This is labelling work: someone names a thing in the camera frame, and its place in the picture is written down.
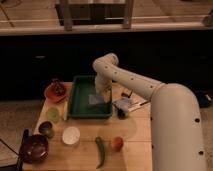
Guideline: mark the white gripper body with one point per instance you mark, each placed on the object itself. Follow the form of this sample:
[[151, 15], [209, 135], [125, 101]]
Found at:
[[103, 87]]

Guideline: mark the blue grey sponge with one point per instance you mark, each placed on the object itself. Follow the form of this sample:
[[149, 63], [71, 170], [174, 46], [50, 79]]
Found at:
[[95, 99]]

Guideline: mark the green plastic tray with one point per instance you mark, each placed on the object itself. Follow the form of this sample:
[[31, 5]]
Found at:
[[79, 106]]

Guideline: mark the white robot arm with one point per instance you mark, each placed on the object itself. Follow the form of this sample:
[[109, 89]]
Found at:
[[176, 124]]

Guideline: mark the pale yellow stick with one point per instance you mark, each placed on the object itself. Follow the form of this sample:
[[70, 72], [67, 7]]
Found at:
[[65, 111]]

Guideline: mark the dark brown toy on plate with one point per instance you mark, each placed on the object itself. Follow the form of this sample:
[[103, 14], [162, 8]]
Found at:
[[58, 88]]

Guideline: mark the orange plate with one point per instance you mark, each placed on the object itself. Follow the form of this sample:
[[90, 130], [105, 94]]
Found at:
[[52, 97]]

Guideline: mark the light green small plate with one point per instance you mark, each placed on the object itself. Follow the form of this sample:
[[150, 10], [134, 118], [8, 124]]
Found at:
[[52, 114]]

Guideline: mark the green chili pepper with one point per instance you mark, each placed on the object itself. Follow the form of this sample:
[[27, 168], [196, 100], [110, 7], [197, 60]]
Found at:
[[101, 149]]

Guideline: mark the white bowl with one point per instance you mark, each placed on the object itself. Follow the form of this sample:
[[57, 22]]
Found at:
[[71, 135]]

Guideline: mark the orange fruit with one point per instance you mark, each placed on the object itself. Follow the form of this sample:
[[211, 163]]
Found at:
[[117, 143]]

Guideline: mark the small metal cup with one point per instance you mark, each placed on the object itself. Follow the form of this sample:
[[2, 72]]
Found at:
[[46, 129]]

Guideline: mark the dark red bowl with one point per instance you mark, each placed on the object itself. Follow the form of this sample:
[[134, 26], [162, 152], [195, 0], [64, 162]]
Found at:
[[35, 149]]

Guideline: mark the dark object on floor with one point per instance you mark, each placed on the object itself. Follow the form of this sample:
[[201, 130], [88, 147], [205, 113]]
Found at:
[[204, 100]]

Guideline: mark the wooden shelf frame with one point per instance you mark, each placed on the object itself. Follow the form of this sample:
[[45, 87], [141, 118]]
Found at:
[[73, 13]]

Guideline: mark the black spoon handle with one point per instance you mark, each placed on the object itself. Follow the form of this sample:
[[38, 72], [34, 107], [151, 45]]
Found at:
[[19, 163]]

